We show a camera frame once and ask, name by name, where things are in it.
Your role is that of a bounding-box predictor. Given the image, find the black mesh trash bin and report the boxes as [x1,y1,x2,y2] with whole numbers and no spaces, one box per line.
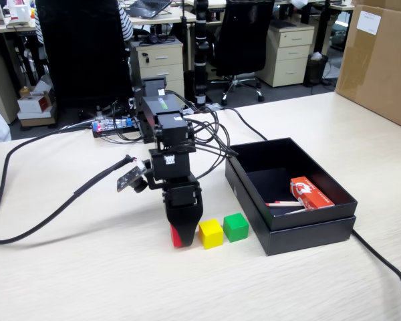
[303,51,330,87]

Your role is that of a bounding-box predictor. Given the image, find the black laptop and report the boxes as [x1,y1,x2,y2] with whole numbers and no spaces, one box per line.
[126,0,173,19]

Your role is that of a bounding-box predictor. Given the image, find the open cardboard box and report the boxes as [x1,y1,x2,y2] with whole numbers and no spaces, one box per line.
[19,83,54,100]

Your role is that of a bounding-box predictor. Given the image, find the yellow wooden cube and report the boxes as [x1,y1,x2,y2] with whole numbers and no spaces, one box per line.
[198,219,225,250]

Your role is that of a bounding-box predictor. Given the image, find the red wooden cube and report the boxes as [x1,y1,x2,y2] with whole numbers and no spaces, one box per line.
[169,223,185,249]

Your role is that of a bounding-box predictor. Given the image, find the orange matchbox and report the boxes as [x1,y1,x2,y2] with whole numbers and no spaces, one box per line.
[289,176,336,211]

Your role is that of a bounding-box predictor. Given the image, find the white box red side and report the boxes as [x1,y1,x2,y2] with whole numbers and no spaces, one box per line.
[17,95,53,114]

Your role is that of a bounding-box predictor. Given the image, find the beige drawer cabinet with key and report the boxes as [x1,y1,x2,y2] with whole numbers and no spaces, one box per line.
[130,37,185,101]

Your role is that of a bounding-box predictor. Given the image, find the beige desk telephone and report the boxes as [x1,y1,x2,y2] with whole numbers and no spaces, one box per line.
[5,15,33,29]

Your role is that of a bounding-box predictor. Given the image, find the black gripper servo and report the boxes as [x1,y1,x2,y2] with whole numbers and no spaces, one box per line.
[160,180,203,249]

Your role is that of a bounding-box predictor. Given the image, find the black cardboard box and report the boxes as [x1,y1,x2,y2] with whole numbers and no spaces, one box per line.
[227,136,358,232]

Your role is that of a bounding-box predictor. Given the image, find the light wooden laptop desk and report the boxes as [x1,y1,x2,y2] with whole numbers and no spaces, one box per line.
[128,6,198,26]

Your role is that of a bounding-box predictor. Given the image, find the blue controller circuit board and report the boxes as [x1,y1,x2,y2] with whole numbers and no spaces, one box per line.
[92,116,135,138]

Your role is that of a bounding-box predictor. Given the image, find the black office chair chrome base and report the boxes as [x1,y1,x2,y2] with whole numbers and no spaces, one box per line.
[209,0,275,106]

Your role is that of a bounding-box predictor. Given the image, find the long black power cable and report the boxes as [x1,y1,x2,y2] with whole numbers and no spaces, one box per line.
[217,106,401,321]

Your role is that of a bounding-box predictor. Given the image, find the black pole white bands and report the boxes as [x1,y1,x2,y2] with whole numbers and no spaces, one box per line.
[192,0,211,113]

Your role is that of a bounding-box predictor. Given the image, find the thick black camera cable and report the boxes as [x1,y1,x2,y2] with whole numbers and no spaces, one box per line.
[0,154,136,245]

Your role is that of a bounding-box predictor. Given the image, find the black pouch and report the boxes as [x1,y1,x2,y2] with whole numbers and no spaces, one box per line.
[269,19,298,29]

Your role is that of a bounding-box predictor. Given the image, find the small wrist camera board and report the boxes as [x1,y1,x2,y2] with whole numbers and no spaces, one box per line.
[116,159,152,195]

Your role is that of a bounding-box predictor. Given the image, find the tall beige side cabinet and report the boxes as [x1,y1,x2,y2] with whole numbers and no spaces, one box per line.
[0,49,21,125]

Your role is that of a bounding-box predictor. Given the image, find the flat brown cardboard box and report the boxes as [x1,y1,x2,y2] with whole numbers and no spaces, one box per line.
[19,115,57,128]

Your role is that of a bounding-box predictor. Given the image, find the large brown cardboard box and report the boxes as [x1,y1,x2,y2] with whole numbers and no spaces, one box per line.
[334,0,401,133]

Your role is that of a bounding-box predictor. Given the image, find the wide black mesh chair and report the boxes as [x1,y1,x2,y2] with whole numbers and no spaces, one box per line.
[35,0,134,108]

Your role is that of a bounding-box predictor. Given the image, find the green wooden cube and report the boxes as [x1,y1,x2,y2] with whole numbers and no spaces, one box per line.
[223,212,250,243]

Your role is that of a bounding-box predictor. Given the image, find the beige three-drawer cabinet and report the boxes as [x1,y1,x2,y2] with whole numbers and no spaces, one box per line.
[255,23,315,88]

